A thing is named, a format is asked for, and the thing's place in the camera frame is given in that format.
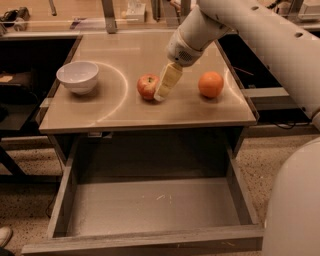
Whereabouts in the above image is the black office chair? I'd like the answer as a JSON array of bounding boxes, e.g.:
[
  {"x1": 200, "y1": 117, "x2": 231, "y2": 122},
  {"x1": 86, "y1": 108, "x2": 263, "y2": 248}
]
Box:
[{"x1": 0, "y1": 66, "x2": 64, "y2": 184}]

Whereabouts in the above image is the red apple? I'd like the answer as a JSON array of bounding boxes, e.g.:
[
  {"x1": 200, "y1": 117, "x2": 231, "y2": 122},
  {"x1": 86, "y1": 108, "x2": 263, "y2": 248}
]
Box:
[{"x1": 136, "y1": 74, "x2": 160, "y2": 100}]

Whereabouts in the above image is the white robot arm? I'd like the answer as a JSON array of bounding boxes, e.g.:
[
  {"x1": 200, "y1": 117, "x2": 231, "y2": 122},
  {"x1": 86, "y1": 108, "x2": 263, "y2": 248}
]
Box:
[{"x1": 155, "y1": 0, "x2": 320, "y2": 256}]

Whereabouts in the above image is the orange fruit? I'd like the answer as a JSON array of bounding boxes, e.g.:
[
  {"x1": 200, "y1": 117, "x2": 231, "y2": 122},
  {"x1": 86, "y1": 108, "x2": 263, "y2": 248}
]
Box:
[{"x1": 198, "y1": 71, "x2": 224, "y2": 98}]

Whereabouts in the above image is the white box on bench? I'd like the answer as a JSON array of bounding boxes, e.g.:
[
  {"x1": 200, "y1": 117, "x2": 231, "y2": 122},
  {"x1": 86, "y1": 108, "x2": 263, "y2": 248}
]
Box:
[{"x1": 121, "y1": 2, "x2": 146, "y2": 23}]

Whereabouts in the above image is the white bowl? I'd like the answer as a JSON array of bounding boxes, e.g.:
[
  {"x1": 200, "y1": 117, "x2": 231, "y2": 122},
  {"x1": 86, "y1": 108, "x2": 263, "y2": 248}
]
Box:
[{"x1": 56, "y1": 61, "x2": 99, "y2": 95}]

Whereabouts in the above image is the white shoe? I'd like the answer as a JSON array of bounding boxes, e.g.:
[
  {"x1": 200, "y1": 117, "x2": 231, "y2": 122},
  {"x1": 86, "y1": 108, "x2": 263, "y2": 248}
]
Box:
[{"x1": 0, "y1": 226, "x2": 13, "y2": 248}]

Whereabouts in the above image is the open grey top drawer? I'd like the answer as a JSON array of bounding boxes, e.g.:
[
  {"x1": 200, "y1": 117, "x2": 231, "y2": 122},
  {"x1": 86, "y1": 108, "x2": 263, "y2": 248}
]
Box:
[{"x1": 22, "y1": 133, "x2": 264, "y2": 256}]

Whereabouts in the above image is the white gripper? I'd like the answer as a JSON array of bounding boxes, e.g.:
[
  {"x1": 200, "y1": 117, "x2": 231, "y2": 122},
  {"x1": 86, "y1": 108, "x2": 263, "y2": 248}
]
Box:
[{"x1": 154, "y1": 30, "x2": 203, "y2": 102}]

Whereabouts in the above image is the grey cabinet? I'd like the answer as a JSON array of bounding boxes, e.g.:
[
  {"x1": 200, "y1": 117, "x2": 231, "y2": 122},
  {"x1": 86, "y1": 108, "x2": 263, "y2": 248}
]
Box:
[{"x1": 34, "y1": 30, "x2": 260, "y2": 168}]

